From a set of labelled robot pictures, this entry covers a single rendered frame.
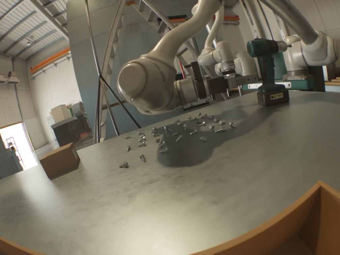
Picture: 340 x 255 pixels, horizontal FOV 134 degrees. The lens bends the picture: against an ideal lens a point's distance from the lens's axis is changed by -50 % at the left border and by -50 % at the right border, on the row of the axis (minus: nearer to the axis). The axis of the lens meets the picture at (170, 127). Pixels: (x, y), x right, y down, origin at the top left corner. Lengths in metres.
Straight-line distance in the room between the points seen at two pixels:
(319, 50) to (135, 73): 0.83
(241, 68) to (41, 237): 1.36
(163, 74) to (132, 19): 2.52
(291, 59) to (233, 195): 0.92
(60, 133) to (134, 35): 4.54
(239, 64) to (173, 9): 2.04
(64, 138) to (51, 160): 5.46
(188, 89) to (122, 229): 0.40
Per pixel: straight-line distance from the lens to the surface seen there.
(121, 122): 2.45
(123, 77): 0.30
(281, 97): 0.55
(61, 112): 5.89
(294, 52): 0.99
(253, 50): 0.52
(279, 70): 1.24
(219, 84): 0.44
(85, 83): 2.59
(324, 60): 0.92
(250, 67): 1.27
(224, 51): 1.03
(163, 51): 0.36
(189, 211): 0.17
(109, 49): 1.76
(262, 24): 1.42
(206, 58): 1.10
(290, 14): 0.74
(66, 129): 5.81
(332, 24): 11.39
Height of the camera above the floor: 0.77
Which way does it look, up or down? 14 degrees down
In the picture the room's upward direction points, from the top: 16 degrees counter-clockwise
